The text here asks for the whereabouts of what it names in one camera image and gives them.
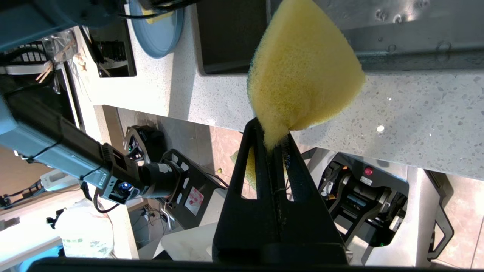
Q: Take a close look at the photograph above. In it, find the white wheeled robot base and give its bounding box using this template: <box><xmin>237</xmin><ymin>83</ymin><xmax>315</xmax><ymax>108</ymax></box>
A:
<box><xmin>302</xmin><ymin>147</ymin><xmax>454</xmax><ymax>267</ymax></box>

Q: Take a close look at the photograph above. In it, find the black glass appliance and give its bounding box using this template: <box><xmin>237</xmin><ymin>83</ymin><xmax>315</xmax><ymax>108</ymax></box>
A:
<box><xmin>0</xmin><ymin>62</ymin><xmax>82</xmax><ymax>131</ymax></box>

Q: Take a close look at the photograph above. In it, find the stainless steel sink basin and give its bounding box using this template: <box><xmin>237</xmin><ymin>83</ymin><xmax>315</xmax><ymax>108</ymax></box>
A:
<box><xmin>195</xmin><ymin>0</ymin><xmax>484</xmax><ymax>75</ymax></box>

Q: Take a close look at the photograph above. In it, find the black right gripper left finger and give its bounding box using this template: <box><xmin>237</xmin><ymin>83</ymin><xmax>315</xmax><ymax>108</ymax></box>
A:
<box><xmin>213</xmin><ymin>118</ymin><xmax>282</xmax><ymax>263</ymax></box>

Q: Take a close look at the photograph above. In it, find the white plastic device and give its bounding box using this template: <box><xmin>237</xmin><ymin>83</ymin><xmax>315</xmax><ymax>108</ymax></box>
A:
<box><xmin>40</xmin><ymin>170</ymin><xmax>82</xmax><ymax>191</ymax></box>

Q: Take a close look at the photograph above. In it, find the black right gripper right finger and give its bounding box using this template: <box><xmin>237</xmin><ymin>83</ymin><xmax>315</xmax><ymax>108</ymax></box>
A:
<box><xmin>271</xmin><ymin>133</ymin><xmax>348</xmax><ymax>264</ymax></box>

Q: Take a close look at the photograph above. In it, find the black induction cooktop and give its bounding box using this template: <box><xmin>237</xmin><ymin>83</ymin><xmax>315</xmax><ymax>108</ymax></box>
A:
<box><xmin>81</xmin><ymin>15</ymin><xmax>137</xmax><ymax>78</ymax></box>

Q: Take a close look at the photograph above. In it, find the white plastic bag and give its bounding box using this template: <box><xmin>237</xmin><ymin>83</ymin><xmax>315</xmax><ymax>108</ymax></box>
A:
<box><xmin>56</xmin><ymin>199</ymin><xmax>115</xmax><ymax>259</ymax></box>

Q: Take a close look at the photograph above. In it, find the clear plastic container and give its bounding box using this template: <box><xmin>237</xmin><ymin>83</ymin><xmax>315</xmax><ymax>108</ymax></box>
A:
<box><xmin>36</xmin><ymin>29</ymin><xmax>78</xmax><ymax>83</ymax></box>

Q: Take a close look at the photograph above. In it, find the wooden chopstick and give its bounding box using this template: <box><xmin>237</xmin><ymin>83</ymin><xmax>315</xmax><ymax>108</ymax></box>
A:
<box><xmin>36</xmin><ymin>42</ymin><xmax>72</xmax><ymax>80</ymax></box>
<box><xmin>39</xmin><ymin>40</ymin><xmax>75</xmax><ymax>83</ymax></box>

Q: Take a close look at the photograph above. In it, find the yellow and green sponge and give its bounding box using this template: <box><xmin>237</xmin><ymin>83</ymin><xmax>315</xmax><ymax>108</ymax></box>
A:
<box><xmin>231</xmin><ymin>0</ymin><xmax>366</xmax><ymax>191</ymax></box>

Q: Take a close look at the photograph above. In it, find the blue-grey plate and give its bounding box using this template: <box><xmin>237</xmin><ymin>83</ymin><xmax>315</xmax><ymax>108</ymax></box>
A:
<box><xmin>129</xmin><ymin>0</ymin><xmax>185</xmax><ymax>59</ymax></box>

